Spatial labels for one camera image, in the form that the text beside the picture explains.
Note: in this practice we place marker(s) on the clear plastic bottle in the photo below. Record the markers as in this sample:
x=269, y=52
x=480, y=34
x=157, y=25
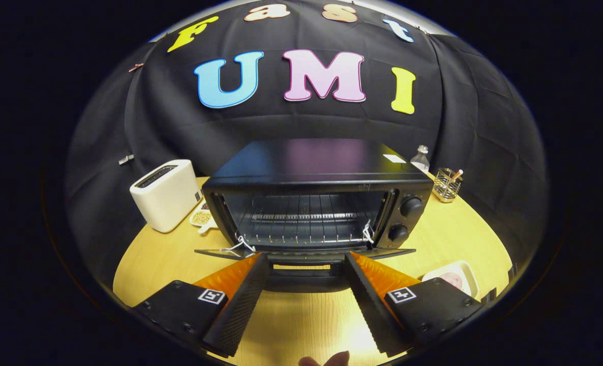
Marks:
x=420, y=161

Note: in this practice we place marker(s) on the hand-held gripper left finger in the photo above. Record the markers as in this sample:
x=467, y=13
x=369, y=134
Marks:
x=240, y=305

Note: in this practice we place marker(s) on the white bread toaster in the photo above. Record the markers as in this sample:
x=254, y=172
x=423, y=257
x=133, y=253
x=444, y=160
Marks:
x=166, y=198

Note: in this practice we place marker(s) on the cream square food tray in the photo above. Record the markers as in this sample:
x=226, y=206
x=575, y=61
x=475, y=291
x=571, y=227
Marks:
x=469, y=277

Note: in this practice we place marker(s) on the pink ham slice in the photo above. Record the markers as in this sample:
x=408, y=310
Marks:
x=452, y=281

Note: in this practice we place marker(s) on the pink clip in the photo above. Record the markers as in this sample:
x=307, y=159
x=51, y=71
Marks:
x=136, y=67

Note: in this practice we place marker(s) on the wooden stick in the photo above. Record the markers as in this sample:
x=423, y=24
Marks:
x=457, y=174

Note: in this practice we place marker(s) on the silver clip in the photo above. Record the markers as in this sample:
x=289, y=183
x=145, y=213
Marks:
x=126, y=159

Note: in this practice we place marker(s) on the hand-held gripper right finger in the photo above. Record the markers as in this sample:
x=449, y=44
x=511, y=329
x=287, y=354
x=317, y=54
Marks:
x=372, y=310

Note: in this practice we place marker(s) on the black toaster oven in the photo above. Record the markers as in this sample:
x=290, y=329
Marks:
x=306, y=157

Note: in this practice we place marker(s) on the black backdrop cloth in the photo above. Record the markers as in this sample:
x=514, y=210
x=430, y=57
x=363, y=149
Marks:
x=179, y=127

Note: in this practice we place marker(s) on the small white bean dish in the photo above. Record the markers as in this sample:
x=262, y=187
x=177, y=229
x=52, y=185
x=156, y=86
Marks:
x=201, y=217

